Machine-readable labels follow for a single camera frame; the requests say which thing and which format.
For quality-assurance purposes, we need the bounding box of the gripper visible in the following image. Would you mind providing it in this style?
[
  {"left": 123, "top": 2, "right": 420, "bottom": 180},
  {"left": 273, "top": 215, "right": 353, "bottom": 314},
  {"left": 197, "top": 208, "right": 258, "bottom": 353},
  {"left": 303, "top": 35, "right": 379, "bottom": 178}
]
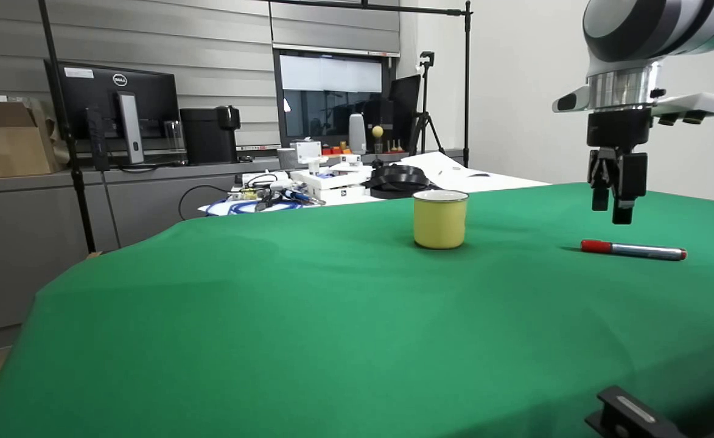
[{"left": 586, "top": 108, "right": 654, "bottom": 226}]

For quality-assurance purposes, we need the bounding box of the red and grey pen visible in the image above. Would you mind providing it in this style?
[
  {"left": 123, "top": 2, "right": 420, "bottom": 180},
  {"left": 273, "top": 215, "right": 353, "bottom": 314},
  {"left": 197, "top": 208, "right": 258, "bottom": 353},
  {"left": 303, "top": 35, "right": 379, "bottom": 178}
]
[{"left": 579, "top": 238, "right": 688, "bottom": 262}]

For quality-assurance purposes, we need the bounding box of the yellow cup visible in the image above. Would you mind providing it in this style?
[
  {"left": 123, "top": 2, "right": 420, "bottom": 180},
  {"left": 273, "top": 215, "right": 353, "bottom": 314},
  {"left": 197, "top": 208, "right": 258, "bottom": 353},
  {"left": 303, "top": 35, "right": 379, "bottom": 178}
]
[{"left": 412, "top": 189, "right": 470, "bottom": 251}]

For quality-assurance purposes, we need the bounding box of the white table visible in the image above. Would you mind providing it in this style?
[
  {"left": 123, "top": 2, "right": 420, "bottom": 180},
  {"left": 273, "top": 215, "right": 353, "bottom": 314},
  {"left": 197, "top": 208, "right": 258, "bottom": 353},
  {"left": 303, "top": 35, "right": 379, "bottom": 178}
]
[{"left": 197, "top": 151, "right": 551, "bottom": 216}]

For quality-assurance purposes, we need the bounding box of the black round coil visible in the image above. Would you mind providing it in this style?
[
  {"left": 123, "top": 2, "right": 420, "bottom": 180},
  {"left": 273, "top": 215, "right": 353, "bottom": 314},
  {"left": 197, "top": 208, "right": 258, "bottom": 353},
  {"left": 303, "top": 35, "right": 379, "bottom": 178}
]
[{"left": 365, "top": 164, "right": 441, "bottom": 200}]

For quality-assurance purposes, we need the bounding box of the grey speaker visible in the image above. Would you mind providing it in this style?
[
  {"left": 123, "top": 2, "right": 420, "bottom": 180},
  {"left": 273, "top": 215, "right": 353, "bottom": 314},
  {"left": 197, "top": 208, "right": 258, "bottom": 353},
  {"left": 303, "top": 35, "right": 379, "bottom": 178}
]
[{"left": 348, "top": 113, "right": 368, "bottom": 155}]

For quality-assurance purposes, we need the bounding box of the stack of white boxes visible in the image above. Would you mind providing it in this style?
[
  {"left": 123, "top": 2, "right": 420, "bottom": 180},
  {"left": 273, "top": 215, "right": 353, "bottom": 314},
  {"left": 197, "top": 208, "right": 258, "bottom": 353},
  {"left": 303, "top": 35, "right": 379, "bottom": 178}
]
[{"left": 289, "top": 154, "right": 374, "bottom": 206}]

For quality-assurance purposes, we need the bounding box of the window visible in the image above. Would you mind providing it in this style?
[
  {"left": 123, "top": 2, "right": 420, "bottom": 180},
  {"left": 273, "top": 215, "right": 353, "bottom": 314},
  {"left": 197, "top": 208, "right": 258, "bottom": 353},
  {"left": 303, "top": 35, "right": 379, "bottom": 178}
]
[{"left": 273, "top": 48, "right": 395, "bottom": 149}]

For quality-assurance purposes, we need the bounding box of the green tablecloth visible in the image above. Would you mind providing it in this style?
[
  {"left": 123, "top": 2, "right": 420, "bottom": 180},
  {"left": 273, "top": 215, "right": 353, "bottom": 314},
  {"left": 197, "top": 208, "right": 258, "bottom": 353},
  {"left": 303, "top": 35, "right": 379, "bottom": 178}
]
[{"left": 0, "top": 182, "right": 714, "bottom": 438}]

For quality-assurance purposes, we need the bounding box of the black coffee machine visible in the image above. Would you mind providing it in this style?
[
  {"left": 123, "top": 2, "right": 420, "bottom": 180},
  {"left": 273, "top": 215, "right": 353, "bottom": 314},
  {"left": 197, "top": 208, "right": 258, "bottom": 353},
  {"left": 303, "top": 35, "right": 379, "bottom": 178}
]
[{"left": 179, "top": 105, "right": 242, "bottom": 166}]

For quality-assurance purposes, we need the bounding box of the black monitor on stand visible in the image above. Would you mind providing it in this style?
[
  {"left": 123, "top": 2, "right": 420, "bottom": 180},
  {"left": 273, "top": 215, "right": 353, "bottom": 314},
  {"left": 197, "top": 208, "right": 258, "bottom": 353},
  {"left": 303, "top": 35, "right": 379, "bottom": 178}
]
[{"left": 45, "top": 60, "right": 181, "bottom": 169}]

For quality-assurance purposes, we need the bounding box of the cardboard box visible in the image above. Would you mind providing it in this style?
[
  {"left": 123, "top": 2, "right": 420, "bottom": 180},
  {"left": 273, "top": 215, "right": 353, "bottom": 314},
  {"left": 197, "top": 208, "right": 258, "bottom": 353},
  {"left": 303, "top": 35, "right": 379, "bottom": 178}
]
[{"left": 0, "top": 100, "right": 60, "bottom": 180}]

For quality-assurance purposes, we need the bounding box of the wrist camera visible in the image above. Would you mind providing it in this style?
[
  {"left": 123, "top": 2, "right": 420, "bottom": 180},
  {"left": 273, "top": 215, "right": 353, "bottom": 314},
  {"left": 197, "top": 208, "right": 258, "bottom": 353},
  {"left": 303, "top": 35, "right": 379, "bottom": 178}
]
[{"left": 553, "top": 85, "right": 593, "bottom": 114}]

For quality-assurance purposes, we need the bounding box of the camera on tripod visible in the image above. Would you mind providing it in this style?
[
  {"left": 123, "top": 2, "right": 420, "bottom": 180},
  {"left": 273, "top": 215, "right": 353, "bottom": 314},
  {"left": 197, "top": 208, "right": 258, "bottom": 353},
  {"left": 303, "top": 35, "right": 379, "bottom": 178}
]
[{"left": 408, "top": 51, "right": 447, "bottom": 157}]

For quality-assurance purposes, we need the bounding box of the blue cable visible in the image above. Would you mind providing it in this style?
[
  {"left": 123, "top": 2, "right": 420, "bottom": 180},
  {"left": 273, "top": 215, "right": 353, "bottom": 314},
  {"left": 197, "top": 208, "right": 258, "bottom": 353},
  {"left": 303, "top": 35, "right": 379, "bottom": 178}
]
[{"left": 204, "top": 196, "right": 304, "bottom": 216}]

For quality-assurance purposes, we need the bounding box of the black cable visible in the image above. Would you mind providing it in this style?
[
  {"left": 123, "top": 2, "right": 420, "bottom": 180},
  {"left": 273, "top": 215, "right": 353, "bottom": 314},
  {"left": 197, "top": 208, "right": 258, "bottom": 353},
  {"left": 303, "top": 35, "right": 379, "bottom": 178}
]
[{"left": 178, "top": 184, "right": 237, "bottom": 221}]

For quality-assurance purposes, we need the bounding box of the black pole frame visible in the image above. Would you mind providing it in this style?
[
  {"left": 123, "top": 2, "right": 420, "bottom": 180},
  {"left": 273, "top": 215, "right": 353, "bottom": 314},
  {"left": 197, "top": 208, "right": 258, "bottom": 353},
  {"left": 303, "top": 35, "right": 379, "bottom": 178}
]
[{"left": 37, "top": 0, "right": 474, "bottom": 254}]

